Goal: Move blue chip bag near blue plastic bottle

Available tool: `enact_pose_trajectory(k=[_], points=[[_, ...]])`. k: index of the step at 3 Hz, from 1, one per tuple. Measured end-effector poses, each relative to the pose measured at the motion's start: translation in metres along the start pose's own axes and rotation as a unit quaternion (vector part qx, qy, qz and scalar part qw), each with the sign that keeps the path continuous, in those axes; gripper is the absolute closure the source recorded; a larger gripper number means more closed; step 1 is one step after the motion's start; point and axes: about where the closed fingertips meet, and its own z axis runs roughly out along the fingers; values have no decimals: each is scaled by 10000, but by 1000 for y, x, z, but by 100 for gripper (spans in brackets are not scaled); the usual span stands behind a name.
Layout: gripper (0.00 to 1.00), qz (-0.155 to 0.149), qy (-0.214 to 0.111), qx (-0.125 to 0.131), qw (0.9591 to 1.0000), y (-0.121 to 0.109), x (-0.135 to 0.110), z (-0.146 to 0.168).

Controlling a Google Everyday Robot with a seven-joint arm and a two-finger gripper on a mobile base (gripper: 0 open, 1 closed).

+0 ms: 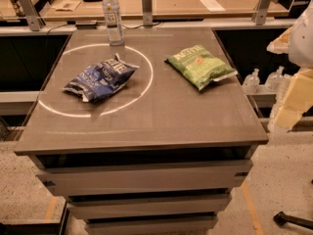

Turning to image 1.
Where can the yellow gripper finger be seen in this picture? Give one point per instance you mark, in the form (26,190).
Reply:
(297,101)
(281,44)

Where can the blue chip bag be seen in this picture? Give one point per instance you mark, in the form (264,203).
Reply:
(101,80)

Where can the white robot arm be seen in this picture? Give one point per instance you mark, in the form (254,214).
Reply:
(300,53)

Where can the clear sanitizer bottle right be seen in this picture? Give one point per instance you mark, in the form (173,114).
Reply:
(274,79)

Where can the clear sanitizer bottle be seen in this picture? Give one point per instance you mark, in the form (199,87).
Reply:
(251,82)
(274,79)

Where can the clear sanitizer bottle left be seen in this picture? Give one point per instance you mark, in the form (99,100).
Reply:
(251,82)

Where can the green chip bag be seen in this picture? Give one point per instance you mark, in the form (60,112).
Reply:
(200,67)

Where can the clear plastic water bottle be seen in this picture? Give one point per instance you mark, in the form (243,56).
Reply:
(113,22)

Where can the white paper sheet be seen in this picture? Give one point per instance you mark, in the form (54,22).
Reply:
(212,6)

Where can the black chair base leg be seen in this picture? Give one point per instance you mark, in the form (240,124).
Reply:
(281,219)

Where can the grey drawer cabinet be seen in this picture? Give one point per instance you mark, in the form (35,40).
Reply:
(158,156)

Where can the white paper card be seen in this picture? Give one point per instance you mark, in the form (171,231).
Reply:
(66,5)

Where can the right metal bracket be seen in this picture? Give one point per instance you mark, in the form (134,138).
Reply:
(260,13)

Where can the metal bracket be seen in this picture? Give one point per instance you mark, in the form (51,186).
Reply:
(32,18)
(147,9)
(260,13)

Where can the middle metal bracket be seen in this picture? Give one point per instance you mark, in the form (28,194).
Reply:
(147,9)

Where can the left metal bracket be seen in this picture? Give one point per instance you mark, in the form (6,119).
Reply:
(32,18)

